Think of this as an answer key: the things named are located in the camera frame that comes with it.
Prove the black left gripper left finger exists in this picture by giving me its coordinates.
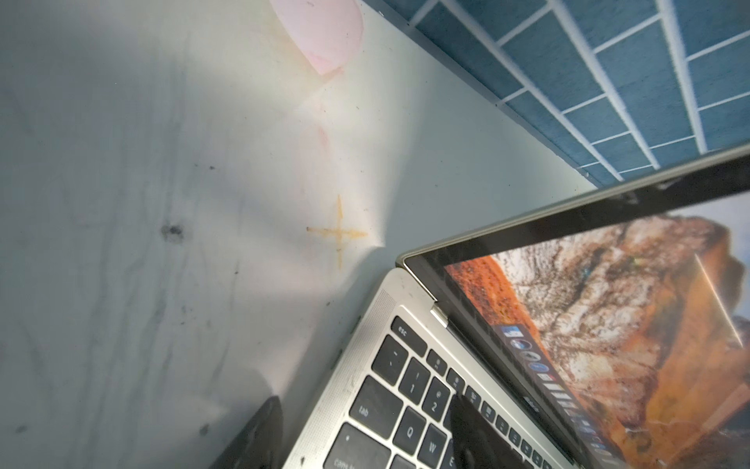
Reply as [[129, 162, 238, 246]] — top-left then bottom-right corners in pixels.
[[209, 396, 283, 469]]

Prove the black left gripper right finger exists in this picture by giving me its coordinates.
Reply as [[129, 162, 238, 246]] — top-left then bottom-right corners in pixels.
[[448, 396, 525, 469]]

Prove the silver laptop with mountain wallpaper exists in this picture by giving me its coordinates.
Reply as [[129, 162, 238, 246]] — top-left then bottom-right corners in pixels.
[[284, 145, 749, 468]]

